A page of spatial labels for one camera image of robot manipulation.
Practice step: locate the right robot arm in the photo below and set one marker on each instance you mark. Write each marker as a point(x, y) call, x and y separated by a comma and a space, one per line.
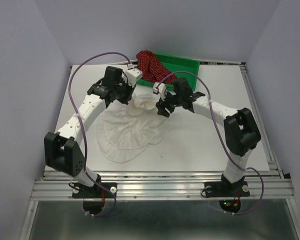
point(236, 128)

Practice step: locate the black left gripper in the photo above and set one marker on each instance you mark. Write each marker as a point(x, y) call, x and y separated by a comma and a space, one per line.
point(130, 88)

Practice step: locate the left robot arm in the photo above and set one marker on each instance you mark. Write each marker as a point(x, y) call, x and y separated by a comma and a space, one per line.
point(62, 148)

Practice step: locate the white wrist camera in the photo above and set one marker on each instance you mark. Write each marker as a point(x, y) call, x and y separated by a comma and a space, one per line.
point(159, 89)
point(132, 75)

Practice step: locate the white skirt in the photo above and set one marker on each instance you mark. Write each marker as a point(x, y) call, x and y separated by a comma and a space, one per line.
point(125, 131)

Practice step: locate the green plastic bin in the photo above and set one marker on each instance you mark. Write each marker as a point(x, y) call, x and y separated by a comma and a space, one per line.
point(180, 67)

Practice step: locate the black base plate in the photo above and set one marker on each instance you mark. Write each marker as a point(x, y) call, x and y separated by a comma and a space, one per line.
point(80, 191)
point(219, 189)

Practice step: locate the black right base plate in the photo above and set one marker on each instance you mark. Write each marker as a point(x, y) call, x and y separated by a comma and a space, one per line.
point(219, 189)

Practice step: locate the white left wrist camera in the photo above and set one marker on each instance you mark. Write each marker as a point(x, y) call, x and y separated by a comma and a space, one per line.
point(132, 75)

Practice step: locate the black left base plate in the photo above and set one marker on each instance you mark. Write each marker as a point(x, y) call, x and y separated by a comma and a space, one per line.
point(80, 191)

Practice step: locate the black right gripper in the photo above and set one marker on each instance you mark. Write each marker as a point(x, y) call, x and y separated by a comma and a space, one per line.
point(161, 105)

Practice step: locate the red polka dot skirt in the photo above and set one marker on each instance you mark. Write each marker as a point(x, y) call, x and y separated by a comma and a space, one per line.
point(153, 70)

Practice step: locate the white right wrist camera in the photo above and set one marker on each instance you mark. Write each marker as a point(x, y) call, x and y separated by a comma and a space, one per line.
point(159, 89)

